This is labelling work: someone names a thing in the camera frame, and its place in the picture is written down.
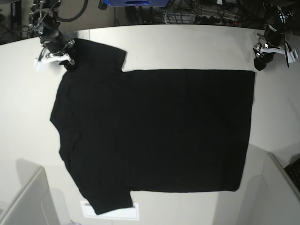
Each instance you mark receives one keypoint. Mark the black keyboard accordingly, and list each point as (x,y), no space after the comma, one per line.
(293,171)

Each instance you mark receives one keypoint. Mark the black power strip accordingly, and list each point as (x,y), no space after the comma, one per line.
(211,20)

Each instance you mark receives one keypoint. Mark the right grey partition panel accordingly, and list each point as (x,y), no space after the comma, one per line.
(272,198)

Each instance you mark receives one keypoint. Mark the blue box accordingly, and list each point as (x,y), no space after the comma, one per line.
(127,3)

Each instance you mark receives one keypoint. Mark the black T-shirt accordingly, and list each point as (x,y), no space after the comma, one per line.
(168,130)

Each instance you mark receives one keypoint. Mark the white label plate on table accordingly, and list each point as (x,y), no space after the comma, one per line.
(120,214)

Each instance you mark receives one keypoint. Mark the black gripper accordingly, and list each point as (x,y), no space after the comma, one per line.
(272,38)
(57,45)

